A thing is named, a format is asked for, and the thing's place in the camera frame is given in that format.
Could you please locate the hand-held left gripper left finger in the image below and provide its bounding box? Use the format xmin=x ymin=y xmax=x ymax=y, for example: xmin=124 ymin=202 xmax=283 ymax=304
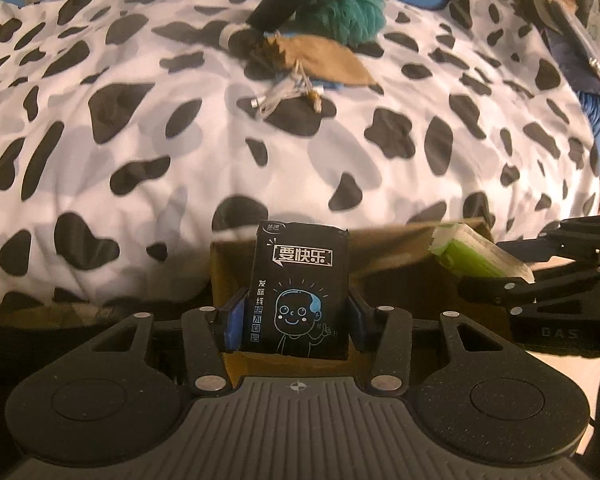
xmin=93 ymin=287 xmax=246 ymax=396

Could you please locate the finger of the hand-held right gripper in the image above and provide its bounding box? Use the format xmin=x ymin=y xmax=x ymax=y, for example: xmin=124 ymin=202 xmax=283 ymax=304
xmin=495 ymin=216 xmax=600 ymax=267
xmin=457 ymin=260 xmax=600 ymax=358

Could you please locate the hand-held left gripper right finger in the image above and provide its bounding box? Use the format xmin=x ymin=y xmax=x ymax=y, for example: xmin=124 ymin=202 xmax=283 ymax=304
xmin=347 ymin=290 xmax=507 ymax=396

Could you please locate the black cartoon print tissue pack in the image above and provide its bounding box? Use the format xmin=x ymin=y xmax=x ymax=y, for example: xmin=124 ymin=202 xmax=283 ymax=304
xmin=246 ymin=220 xmax=352 ymax=362

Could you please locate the brown cardboard box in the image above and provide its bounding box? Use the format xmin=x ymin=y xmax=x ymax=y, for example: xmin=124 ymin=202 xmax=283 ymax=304
xmin=210 ymin=217 xmax=513 ymax=392

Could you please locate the green tissue pack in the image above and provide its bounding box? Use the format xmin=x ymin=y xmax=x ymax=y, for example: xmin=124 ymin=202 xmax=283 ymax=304
xmin=428 ymin=224 xmax=535 ymax=286

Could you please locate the black garbage bag roll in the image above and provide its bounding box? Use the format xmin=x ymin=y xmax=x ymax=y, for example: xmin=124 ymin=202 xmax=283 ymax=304
xmin=220 ymin=25 xmax=262 ymax=57

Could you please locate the teal mesh bath sponge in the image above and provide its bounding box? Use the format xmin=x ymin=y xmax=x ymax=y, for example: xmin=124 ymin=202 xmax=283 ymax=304
xmin=292 ymin=0 xmax=388 ymax=45

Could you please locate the blue woven item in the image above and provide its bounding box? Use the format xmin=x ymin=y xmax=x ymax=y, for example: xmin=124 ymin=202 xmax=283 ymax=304
xmin=577 ymin=87 xmax=600 ymax=137

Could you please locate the pile of plastic-wrapped clutter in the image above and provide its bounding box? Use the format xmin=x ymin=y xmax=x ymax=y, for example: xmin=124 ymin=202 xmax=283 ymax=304
xmin=459 ymin=0 xmax=600 ymax=127

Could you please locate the clear packet with cable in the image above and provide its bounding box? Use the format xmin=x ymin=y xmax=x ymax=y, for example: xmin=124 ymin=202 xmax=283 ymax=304
xmin=250 ymin=66 xmax=327 ymax=119

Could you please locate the brown drawstring pouch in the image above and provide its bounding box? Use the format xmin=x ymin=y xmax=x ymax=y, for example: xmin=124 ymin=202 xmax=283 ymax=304
xmin=259 ymin=32 xmax=378 ymax=88

